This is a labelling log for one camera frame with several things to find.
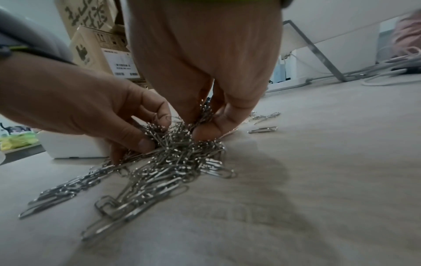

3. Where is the person's left hand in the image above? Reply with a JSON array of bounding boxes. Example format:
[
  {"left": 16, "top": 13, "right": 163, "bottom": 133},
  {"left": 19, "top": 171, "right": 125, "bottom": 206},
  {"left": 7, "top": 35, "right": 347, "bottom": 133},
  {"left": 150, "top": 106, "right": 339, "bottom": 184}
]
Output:
[{"left": 0, "top": 53, "right": 174, "bottom": 165}]

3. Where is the person's right hand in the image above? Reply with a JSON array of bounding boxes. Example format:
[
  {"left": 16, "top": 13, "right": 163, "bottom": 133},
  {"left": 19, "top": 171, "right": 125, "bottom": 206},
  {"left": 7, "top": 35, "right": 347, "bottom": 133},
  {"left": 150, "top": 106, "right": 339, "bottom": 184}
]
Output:
[{"left": 126, "top": 0, "right": 284, "bottom": 142}]

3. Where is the white compartment organizer tray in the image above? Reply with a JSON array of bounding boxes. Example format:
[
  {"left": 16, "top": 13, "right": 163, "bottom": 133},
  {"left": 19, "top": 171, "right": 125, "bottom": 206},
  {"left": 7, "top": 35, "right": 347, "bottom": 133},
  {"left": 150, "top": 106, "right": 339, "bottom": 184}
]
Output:
[{"left": 35, "top": 129, "right": 113, "bottom": 159}]

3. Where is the pile of silver paper clips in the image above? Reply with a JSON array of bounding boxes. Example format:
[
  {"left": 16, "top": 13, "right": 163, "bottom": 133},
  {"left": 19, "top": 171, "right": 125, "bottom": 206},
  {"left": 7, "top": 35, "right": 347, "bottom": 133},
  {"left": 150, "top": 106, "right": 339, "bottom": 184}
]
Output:
[{"left": 18, "top": 102, "right": 282, "bottom": 241}]

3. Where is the green plastic bag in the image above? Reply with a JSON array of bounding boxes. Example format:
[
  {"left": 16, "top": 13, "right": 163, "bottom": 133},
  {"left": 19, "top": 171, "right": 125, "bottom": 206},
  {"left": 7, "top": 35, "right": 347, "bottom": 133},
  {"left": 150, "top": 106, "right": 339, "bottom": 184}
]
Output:
[{"left": 0, "top": 134, "right": 39, "bottom": 153}]

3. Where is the gray left wrist marker band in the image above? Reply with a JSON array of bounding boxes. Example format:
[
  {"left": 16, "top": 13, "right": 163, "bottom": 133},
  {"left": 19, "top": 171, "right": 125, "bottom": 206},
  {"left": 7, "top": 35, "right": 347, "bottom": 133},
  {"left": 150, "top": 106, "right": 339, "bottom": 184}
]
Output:
[{"left": 0, "top": 7, "right": 78, "bottom": 66}]

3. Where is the white power strip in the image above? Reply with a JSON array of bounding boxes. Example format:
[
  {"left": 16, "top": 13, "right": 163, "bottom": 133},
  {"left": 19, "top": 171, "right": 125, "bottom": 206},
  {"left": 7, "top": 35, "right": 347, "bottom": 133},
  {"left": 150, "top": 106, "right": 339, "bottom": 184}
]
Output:
[{"left": 264, "top": 54, "right": 314, "bottom": 93}]

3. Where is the white desk divider panel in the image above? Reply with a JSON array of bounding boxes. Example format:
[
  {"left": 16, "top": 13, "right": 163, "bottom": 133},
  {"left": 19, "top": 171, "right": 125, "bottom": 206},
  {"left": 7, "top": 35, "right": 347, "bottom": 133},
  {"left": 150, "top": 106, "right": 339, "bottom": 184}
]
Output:
[{"left": 281, "top": 0, "right": 421, "bottom": 45}]

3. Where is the pinkish cloth bundle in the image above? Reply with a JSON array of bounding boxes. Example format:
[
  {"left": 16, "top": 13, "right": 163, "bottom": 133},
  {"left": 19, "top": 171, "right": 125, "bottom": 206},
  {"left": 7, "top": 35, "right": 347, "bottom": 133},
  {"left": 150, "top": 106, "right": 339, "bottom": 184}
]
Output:
[{"left": 391, "top": 10, "right": 421, "bottom": 57}]

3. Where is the gray metal divider bracket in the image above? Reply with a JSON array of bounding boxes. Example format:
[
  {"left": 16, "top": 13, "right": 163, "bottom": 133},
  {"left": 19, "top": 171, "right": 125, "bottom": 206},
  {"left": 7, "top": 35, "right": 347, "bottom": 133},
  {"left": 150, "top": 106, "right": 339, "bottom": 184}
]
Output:
[{"left": 282, "top": 20, "right": 366, "bottom": 82}]

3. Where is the bundle of white cables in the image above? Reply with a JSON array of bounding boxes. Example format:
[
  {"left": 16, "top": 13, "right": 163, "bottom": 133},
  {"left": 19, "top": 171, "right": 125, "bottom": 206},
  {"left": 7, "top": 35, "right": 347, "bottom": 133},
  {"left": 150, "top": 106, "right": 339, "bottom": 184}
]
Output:
[{"left": 360, "top": 46, "right": 421, "bottom": 86}]

